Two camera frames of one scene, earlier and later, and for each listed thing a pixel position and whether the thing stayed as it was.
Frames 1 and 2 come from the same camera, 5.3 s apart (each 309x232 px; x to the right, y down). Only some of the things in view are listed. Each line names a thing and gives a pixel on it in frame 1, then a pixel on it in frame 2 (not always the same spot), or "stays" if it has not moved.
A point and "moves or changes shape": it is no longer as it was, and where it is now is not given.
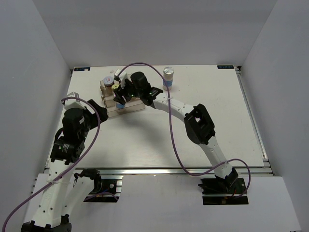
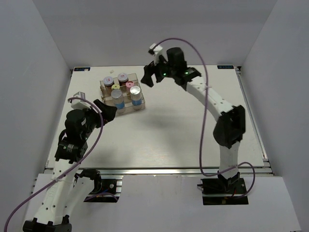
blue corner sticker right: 225,67 stays
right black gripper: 119,92 -> 150,70
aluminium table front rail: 169,172 stays
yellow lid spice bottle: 115,86 stays
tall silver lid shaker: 168,74 moves or changes shape
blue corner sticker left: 82,69 stays
